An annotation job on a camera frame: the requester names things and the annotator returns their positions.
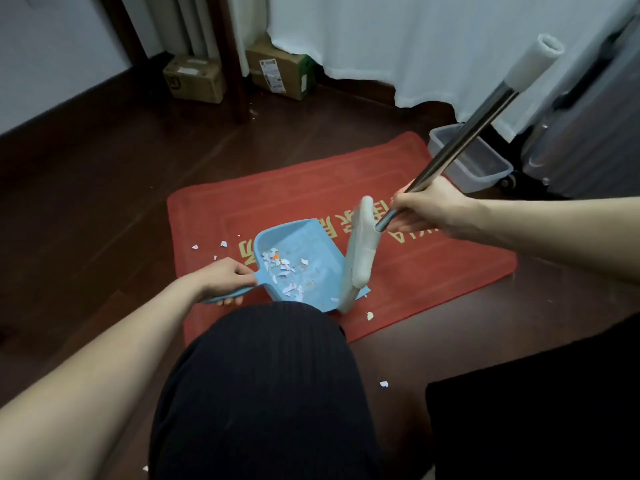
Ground silver ribbed suitcase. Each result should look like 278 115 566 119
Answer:
519 0 640 201

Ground small brown cardboard box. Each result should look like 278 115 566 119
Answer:
162 54 227 105

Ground person's left hand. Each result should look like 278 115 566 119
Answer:
192 257 259 307

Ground dark wooden furniture leg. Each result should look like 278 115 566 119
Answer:
207 0 251 125
97 0 149 65

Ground clear plastic storage bin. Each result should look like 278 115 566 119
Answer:
427 123 515 195

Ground cardboard box with green side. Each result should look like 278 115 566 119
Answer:
245 34 317 101

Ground person's black trousers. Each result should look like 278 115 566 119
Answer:
149 301 640 480

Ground red doormat gold lettering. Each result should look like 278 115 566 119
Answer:
166 131 519 348

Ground person's left forearm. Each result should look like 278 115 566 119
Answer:
0 274 211 480

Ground white curtain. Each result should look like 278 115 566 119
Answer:
266 0 636 143

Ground beige curtain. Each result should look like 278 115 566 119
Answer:
142 0 271 78

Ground white broom with metal handle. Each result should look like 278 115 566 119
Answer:
337 33 566 314

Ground person's right hand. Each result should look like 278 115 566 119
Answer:
387 177 481 241

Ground white paper scraps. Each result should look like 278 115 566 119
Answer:
191 239 390 391

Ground person's right forearm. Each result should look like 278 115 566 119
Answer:
467 196 640 285

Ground blue plastic dustpan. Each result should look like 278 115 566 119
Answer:
202 218 372 314

